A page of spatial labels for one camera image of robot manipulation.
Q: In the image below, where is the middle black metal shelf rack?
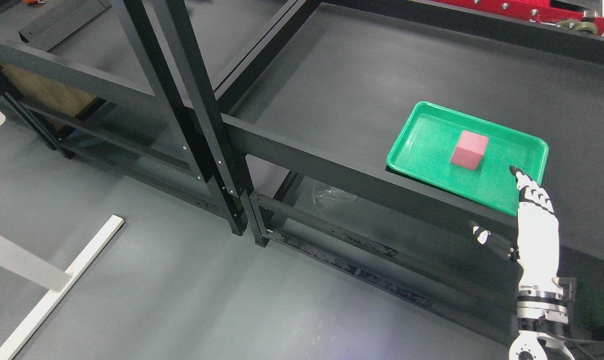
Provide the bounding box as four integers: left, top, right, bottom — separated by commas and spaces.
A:
152, 0, 604, 360

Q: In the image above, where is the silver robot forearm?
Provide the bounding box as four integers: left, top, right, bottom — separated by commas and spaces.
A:
508, 277, 577, 360

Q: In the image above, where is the green plastic tray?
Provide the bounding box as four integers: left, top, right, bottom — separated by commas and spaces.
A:
386, 101, 549, 216

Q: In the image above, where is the pink foam block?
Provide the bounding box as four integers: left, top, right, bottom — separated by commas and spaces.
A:
450, 130, 489, 171

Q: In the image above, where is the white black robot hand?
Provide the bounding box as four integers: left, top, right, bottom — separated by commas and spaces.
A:
468, 165, 564, 296

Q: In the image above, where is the cardboard box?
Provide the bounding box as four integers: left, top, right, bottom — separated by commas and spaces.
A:
0, 61, 104, 121

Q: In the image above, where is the red machine bar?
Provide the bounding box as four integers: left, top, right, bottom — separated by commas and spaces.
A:
439, 0, 604, 35

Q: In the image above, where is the white table leg base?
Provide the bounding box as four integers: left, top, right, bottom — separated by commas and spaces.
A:
0, 214, 126, 360

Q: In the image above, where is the clear plastic bag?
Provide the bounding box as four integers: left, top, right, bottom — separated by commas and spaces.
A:
312, 180, 358, 210

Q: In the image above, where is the black metal shelf rack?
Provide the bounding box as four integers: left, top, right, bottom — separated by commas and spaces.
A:
0, 0, 248, 235
152, 0, 604, 360

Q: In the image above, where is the left black metal shelf rack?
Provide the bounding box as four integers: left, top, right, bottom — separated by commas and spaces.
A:
0, 0, 248, 235

